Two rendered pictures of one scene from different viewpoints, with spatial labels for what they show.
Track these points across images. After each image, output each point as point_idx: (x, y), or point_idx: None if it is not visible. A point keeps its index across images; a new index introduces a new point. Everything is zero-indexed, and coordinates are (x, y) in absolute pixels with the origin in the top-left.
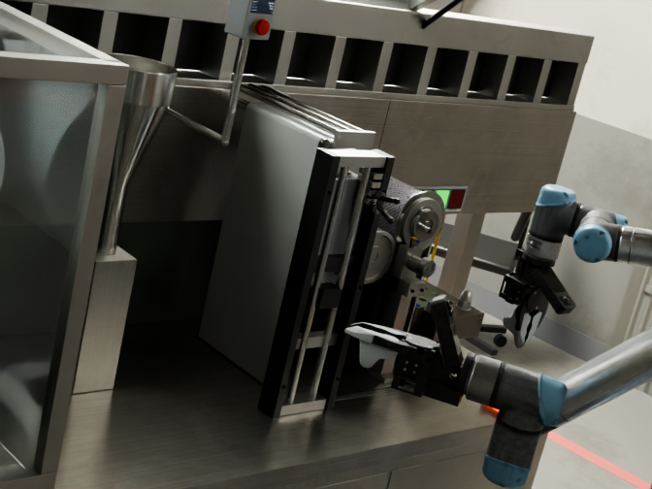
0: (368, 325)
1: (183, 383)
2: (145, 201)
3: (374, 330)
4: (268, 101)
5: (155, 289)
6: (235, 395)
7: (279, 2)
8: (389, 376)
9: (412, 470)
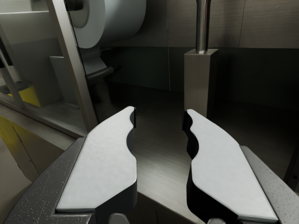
0: (190, 120)
1: (251, 141)
2: (286, 34)
3: (188, 138)
4: None
5: (295, 91)
6: (278, 164)
7: None
8: None
9: None
